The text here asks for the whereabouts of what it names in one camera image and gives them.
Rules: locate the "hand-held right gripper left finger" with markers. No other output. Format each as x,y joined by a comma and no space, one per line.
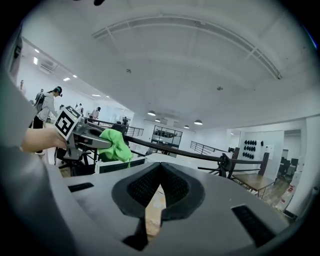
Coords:
138,186

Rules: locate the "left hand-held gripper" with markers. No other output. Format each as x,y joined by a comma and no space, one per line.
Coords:
67,122

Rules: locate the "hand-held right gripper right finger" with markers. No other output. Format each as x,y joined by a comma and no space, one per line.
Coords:
180,190

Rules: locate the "green cloth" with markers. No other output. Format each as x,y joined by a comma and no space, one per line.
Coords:
116,146

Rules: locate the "person's left forearm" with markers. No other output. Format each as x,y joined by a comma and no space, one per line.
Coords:
41,140

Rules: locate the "black-framed monitor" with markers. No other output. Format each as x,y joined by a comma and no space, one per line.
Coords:
120,166

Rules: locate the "metal stair railing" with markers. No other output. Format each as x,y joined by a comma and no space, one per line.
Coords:
136,131
207,148

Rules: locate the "black hand wheel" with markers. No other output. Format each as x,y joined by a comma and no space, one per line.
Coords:
225,165

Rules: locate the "black-framed glass partition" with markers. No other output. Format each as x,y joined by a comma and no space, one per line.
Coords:
167,136

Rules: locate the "pendant ceiling lamp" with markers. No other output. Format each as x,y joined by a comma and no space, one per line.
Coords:
186,126
198,122
157,120
151,113

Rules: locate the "wooden table with metal legs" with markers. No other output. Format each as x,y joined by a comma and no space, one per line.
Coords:
252,181

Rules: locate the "ceiling air conditioner unit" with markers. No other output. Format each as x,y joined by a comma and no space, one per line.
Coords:
48,66

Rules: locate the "black office chair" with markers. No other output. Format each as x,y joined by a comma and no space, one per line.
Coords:
290,167

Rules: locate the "curved white ceiling track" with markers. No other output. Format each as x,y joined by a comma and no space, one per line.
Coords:
190,23

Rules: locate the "long dark wooden rail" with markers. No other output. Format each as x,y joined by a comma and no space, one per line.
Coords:
180,151

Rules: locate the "group of black wall-hung items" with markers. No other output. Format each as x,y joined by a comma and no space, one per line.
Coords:
251,149

